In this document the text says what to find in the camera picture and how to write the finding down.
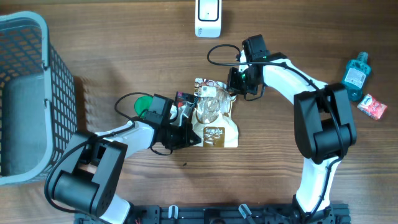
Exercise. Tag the grey plastic basket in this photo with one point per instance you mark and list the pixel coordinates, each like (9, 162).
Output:
(38, 106)

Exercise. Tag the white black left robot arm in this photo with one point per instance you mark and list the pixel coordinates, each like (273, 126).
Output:
(84, 180)

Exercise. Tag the white barcode scanner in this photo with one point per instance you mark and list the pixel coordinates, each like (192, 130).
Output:
(208, 14)

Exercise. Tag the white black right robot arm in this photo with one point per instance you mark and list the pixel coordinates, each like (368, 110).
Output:
(323, 121)

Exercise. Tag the blue mouthwash bottle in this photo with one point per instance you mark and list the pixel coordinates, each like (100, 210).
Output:
(356, 74)

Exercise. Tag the red tissue packet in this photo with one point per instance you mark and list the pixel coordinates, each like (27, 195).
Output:
(372, 107)

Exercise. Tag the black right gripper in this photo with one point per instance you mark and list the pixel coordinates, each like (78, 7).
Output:
(233, 85)

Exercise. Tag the beige bread bag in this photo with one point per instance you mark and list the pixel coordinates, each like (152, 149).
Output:
(212, 116)

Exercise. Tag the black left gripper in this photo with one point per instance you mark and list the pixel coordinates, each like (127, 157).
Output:
(187, 131)

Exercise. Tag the black mounting rail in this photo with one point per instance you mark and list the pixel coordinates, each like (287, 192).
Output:
(271, 213)

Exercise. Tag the black red snack packet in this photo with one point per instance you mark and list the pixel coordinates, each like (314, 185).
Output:
(185, 99)

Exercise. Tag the green lid jar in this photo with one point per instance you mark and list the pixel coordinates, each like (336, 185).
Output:
(142, 104)

